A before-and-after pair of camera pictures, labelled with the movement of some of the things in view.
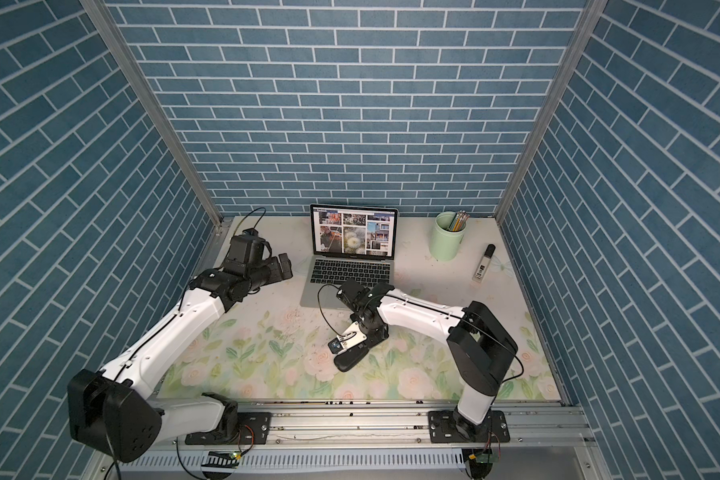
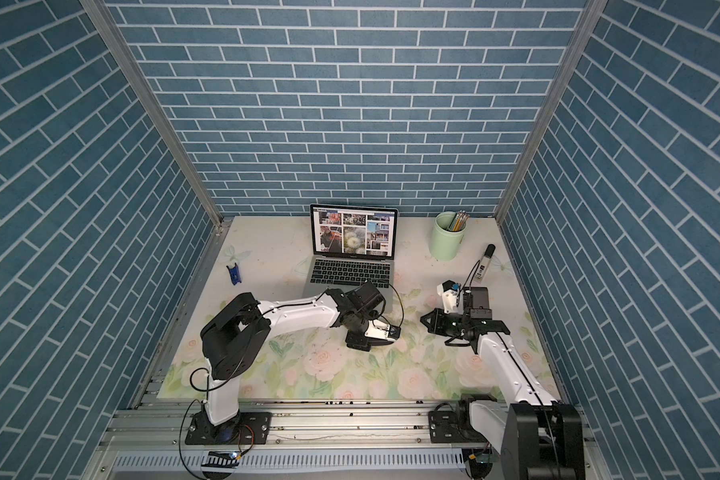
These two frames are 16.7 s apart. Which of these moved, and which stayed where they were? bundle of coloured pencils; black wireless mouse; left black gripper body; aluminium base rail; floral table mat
Moved: left black gripper body; black wireless mouse
Stayed: bundle of coloured pencils; floral table mat; aluminium base rail
